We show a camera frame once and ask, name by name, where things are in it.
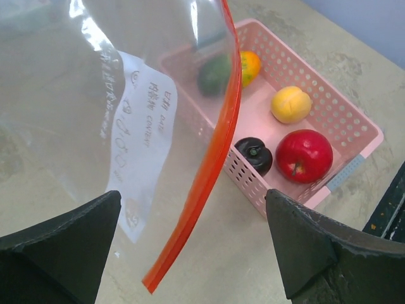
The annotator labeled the dark purple mangosteen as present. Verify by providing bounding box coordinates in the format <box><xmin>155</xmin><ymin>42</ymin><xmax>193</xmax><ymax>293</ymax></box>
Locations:
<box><xmin>234</xmin><ymin>137</ymin><xmax>273</xmax><ymax>177</ymax></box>

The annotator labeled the yellow orange peach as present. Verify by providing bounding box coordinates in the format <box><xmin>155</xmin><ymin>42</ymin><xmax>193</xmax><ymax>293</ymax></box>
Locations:
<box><xmin>270</xmin><ymin>86</ymin><xmax>312</xmax><ymax>124</ymax></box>

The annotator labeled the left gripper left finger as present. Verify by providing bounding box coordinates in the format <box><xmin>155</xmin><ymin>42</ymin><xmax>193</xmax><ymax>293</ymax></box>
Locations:
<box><xmin>1</xmin><ymin>191</ymin><xmax>121</xmax><ymax>303</ymax></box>

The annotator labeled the black metal base frame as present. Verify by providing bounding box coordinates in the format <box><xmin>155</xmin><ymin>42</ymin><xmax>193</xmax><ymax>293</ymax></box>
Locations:
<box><xmin>363</xmin><ymin>163</ymin><xmax>404</xmax><ymax>243</ymax></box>

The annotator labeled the pink plastic basket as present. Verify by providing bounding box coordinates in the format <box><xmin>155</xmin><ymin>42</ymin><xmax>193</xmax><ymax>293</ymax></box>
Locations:
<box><xmin>159</xmin><ymin>19</ymin><xmax>383</xmax><ymax>214</ymax></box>

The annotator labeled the red apple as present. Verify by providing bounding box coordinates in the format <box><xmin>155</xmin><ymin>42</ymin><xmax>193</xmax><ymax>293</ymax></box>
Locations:
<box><xmin>275</xmin><ymin>129</ymin><xmax>333</xmax><ymax>184</ymax></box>

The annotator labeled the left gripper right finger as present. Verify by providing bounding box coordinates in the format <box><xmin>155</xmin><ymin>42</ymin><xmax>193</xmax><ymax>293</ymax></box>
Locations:
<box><xmin>266</xmin><ymin>189</ymin><xmax>404</xmax><ymax>303</ymax></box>

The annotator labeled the green orange mango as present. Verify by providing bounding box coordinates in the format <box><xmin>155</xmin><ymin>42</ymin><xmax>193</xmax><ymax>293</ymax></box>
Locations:
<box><xmin>197</xmin><ymin>51</ymin><xmax>261</xmax><ymax>98</ymax></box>

